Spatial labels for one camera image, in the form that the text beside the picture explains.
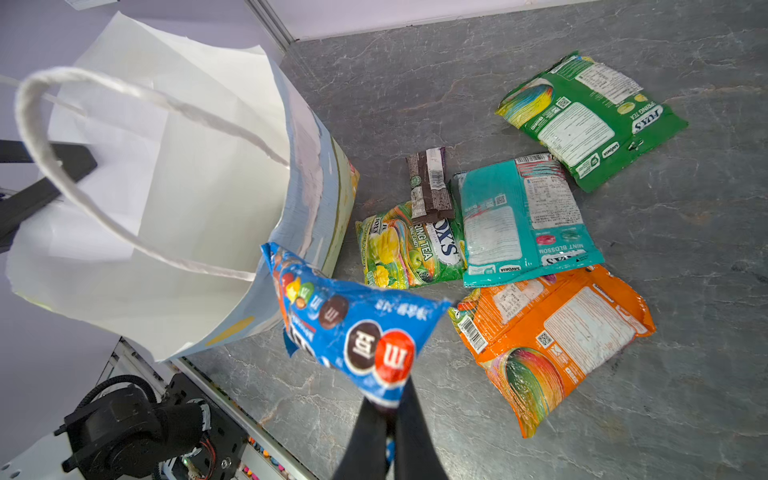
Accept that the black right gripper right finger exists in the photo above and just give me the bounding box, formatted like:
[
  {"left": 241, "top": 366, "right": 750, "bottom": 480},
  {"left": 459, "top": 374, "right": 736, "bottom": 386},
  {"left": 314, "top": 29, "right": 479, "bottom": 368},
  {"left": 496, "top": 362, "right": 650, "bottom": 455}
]
[{"left": 394, "top": 379, "right": 448, "bottom": 480}]

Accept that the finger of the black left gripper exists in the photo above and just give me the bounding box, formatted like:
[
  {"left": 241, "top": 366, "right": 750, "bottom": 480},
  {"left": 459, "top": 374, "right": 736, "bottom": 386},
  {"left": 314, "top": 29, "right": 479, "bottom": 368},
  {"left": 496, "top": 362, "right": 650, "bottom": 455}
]
[{"left": 1, "top": 140, "right": 98, "bottom": 252}]

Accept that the orange Fox's candy packet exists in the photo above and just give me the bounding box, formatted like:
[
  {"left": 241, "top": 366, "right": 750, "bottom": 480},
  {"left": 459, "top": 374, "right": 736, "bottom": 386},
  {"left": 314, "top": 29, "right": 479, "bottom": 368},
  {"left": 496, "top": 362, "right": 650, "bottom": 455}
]
[{"left": 449, "top": 265, "right": 656, "bottom": 438}]

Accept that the teal Fox's candy packet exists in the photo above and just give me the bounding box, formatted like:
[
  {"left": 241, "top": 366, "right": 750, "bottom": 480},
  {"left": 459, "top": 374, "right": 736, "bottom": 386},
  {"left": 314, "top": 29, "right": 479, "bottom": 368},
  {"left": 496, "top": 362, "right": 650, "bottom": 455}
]
[{"left": 450, "top": 153, "right": 604, "bottom": 288}]

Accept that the blue M&M's packet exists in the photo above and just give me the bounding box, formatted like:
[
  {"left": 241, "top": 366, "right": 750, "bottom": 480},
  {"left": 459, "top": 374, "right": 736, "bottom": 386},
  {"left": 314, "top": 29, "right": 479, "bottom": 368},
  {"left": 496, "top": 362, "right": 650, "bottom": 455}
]
[{"left": 261, "top": 242, "right": 451, "bottom": 409}]

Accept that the white and green paper bag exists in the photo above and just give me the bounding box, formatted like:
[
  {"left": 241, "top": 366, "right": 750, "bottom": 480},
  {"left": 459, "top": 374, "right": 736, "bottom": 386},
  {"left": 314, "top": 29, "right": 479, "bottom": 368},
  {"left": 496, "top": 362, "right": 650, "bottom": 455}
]
[{"left": 6, "top": 14, "right": 359, "bottom": 360}]

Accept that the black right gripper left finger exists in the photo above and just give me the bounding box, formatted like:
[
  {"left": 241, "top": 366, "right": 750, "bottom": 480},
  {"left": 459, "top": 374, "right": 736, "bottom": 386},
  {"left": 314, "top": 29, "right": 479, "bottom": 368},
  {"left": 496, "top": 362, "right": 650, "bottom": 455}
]
[{"left": 332, "top": 399, "right": 388, "bottom": 480}]

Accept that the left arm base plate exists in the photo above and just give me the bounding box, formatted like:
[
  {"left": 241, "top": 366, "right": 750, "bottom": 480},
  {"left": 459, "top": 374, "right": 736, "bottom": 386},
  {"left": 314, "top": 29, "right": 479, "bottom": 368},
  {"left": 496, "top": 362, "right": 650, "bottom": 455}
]
[{"left": 160, "top": 373, "right": 248, "bottom": 479}]

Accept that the brown chocolate bar wrapper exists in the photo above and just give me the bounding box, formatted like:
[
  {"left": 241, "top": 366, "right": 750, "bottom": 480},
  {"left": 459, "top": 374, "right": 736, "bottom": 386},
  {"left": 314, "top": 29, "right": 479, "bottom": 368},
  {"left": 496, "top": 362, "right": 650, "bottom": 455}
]
[{"left": 406, "top": 147, "right": 454, "bottom": 224}]

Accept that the yellow-green Fox's candy packet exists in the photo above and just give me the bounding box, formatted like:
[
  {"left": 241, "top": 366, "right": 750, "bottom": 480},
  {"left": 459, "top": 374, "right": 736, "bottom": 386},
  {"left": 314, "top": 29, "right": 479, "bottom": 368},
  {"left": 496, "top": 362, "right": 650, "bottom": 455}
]
[{"left": 355, "top": 201, "right": 467, "bottom": 290}]

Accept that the green Fox's candy packet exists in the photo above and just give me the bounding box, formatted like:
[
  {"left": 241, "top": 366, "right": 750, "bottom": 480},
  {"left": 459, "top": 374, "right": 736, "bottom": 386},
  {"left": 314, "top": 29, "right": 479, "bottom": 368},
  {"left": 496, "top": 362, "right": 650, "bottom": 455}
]
[{"left": 496, "top": 51, "right": 688, "bottom": 192}]

